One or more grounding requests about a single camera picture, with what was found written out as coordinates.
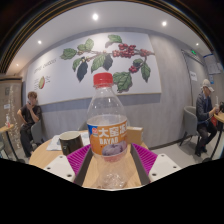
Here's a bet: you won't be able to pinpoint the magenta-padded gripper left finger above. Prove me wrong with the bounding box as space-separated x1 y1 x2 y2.
43 143 96 187

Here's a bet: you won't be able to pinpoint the clear red-capped drink bottle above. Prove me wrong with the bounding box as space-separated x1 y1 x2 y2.
86 72 129 190

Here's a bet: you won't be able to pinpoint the dark mug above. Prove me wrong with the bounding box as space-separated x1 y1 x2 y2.
58 130 84 156

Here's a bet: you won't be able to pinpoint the brown panel door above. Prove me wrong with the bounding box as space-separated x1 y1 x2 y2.
0 76 24 158

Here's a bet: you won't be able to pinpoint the white paper sheet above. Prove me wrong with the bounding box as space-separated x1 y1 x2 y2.
46 131 91 152

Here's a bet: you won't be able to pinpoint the coffee plant wall mural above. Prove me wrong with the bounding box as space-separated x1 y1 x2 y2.
25 31 163 106

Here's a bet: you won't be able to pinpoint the brown cardboard box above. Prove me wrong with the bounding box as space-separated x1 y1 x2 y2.
126 125 144 146

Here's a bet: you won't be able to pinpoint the small round wooden table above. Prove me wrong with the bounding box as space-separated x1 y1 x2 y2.
0 123 18 161

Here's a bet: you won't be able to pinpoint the person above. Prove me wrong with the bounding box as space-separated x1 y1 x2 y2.
194 78 221 157
17 90 43 158

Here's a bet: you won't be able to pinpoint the round ceiling spotlights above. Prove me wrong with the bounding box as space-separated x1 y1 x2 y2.
14 12 201 69

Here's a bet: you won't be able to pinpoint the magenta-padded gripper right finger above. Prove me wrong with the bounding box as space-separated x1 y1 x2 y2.
129 143 183 186

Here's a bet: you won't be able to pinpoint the grey upholstered chair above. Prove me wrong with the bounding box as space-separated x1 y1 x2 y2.
30 119 46 146
179 105 201 148

